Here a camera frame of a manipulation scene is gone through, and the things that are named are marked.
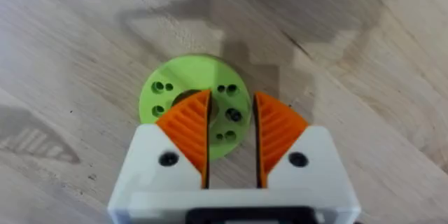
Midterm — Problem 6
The green disc with holes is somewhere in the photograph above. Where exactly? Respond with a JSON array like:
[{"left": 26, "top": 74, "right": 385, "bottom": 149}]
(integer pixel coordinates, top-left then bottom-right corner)
[{"left": 138, "top": 54, "right": 253, "bottom": 160}]

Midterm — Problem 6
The right gripper white and orange left finger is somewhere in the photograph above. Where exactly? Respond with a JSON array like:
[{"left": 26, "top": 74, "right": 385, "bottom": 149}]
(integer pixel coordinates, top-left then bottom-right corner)
[{"left": 111, "top": 89, "right": 212, "bottom": 195}]

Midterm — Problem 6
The right gripper white and orange right finger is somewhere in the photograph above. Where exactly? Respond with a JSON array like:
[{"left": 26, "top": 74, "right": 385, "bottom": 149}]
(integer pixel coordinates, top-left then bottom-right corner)
[{"left": 252, "top": 90, "right": 355, "bottom": 197}]

